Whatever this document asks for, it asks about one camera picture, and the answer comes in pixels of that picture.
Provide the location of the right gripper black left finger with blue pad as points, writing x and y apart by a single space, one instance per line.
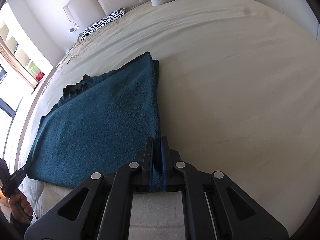
142 182

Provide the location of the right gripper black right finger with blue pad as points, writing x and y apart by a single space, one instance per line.
171 179

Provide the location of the dark teal knit sweater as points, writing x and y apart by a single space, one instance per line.
98 125

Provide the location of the person's left hand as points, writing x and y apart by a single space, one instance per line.
20 207

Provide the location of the red box on shelf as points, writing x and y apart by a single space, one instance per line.
39 76

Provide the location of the beige bed sheet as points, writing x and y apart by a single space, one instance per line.
238 92

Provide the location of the zebra print pillow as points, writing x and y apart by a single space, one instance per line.
102 22

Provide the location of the cream padded headboard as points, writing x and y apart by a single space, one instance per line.
85 12

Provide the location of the white wall shelf unit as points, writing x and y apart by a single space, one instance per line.
16 57

